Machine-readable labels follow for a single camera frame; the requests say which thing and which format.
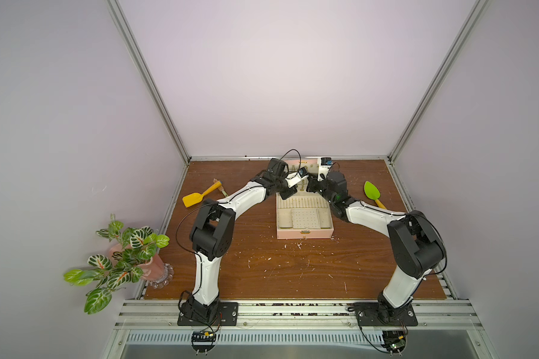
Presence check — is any yellow toy shovel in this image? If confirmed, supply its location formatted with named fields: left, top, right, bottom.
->
left=183, top=181, right=222, bottom=208

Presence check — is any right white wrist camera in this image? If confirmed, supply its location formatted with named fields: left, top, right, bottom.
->
left=317, top=157, right=333, bottom=181

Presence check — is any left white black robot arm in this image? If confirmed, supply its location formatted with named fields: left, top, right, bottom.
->
left=180, top=159, right=308, bottom=324

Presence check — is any pink jewelry box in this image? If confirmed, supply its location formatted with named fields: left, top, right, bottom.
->
left=275, top=177, right=334, bottom=239

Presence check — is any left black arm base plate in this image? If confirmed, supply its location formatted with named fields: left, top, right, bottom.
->
left=178, top=302, right=239, bottom=327

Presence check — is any aluminium rail frame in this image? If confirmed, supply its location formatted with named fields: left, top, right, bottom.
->
left=102, top=299, right=498, bottom=358

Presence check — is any small circuit board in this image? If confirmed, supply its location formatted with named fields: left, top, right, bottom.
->
left=381, top=331, right=407, bottom=355
left=190, top=331, right=217, bottom=355

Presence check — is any left small circuit board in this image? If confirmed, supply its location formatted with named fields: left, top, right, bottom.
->
left=190, top=331, right=217, bottom=355

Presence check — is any potted variegated plant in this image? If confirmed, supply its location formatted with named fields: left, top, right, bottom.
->
left=64, top=214, right=174, bottom=315

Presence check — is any right small circuit board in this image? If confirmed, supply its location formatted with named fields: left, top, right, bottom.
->
left=381, top=331, right=407, bottom=355

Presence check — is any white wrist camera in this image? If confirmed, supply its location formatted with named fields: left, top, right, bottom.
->
left=317, top=157, right=333, bottom=181
left=285, top=167, right=308, bottom=188

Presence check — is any green toy rake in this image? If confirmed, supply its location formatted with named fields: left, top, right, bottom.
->
left=214, top=179, right=228, bottom=197

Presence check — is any green toy trowel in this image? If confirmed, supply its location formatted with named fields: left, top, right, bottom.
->
left=363, top=181, right=386, bottom=209

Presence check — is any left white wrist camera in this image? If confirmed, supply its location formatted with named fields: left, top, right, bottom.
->
left=285, top=167, right=308, bottom=188

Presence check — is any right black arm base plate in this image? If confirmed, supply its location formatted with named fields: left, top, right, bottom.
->
left=349, top=302, right=419, bottom=327

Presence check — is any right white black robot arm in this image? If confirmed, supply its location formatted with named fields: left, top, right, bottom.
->
left=307, top=171, right=447, bottom=323

